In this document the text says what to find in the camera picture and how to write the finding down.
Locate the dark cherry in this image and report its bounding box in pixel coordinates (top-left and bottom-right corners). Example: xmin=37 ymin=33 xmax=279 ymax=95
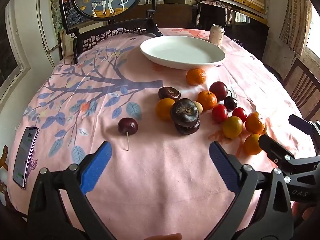
xmin=224 ymin=90 xmax=238 ymax=111

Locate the red plum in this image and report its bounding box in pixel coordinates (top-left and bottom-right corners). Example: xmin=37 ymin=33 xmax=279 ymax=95
xmin=209 ymin=81 xmax=229 ymax=102

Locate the dark cabinet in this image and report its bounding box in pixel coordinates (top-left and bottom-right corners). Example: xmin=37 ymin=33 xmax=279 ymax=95
xmin=192 ymin=1 xmax=269 ymax=60

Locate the red cherry with pale stem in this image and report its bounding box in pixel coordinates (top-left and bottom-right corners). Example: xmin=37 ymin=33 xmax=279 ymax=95
xmin=118 ymin=117 xmax=139 ymax=152

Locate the smooth orange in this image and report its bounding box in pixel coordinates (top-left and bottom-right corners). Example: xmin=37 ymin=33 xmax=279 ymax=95
xmin=243 ymin=134 xmax=263 ymax=155
xmin=155 ymin=98 xmax=176 ymax=121

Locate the person's left hand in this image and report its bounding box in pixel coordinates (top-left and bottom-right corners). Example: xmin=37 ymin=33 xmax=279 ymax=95
xmin=139 ymin=233 xmax=182 ymax=240

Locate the red cherry tomato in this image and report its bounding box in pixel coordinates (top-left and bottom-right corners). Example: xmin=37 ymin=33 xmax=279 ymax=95
xmin=231 ymin=107 xmax=247 ymax=123
xmin=212 ymin=104 xmax=228 ymax=123

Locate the person's right hand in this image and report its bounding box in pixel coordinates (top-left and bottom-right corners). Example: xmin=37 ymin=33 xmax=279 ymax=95
xmin=292 ymin=201 xmax=320 ymax=221

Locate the beige curtain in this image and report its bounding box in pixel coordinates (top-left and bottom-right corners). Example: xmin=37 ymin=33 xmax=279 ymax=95
xmin=279 ymin=0 xmax=313 ymax=58

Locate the white beverage can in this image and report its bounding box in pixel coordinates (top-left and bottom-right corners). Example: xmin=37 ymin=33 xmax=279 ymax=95
xmin=209 ymin=24 xmax=225 ymax=46

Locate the smartphone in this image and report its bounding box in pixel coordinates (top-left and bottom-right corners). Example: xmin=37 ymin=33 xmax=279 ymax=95
xmin=12 ymin=126 xmax=40 ymax=189

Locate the brown wooden chair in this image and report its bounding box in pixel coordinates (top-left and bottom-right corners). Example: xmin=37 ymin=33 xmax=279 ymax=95
xmin=282 ymin=58 xmax=320 ymax=122

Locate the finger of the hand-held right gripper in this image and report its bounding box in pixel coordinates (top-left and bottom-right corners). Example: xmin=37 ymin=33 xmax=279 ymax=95
xmin=289 ymin=114 xmax=320 ymax=153
xmin=259 ymin=134 xmax=320 ymax=178

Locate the tangerine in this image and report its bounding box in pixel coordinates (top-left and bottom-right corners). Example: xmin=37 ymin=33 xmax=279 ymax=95
xmin=245 ymin=112 xmax=267 ymax=134
xmin=197 ymin=90 xmax=217 ymax=110
xmin=186 ymin=68 xmax=207 ymax=86

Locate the yellowish orange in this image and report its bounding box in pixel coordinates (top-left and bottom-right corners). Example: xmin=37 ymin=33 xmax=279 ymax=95
xmin=222 ymin=116 xmax=243 ymax=139

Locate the white oval plate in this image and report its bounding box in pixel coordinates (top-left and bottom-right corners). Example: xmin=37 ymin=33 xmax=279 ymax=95
xmin=139 ymin=35 xmax=226 ymax=70

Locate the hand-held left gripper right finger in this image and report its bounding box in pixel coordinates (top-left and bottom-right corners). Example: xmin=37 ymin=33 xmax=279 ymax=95
xmin=205 ymin=141 xmax=293 ymax=240

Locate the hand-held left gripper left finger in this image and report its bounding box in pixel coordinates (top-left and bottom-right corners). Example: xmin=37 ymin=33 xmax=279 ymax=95
xmin=27 ymin=141 xmax=118 ymax=240

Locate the orange wooden furniture piece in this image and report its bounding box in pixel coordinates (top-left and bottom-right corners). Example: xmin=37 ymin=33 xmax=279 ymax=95
xmin=0 ymin=145 xmax=12 ymax=205

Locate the bright window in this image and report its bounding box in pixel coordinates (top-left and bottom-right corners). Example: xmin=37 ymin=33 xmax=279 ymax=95
xmin=306 ymin=5 xmax=320 ymax=58

